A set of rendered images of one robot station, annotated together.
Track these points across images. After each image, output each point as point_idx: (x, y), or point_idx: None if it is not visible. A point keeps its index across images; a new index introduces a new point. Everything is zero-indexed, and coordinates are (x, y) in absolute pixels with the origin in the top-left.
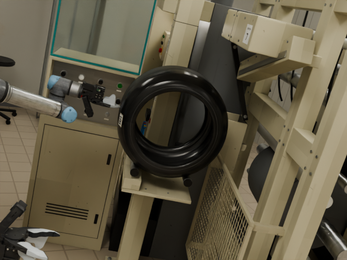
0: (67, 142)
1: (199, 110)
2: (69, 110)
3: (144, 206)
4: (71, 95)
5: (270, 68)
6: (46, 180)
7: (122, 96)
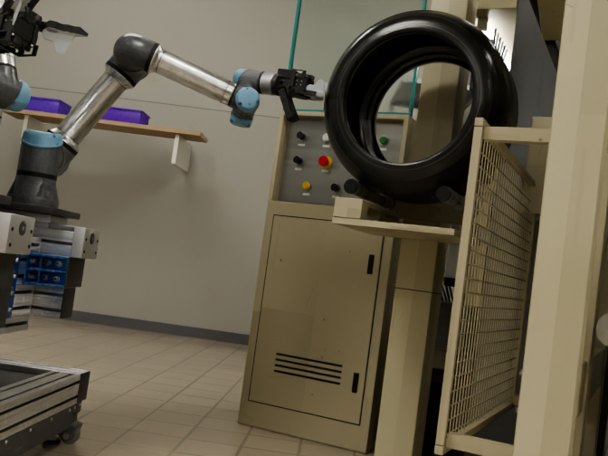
0: (306, 240)
1: (521, 157)
2: (246, 88)
3: (414, 316)
4: (262, 88)
5: None
6: (275, 311)
7: (389, 157)
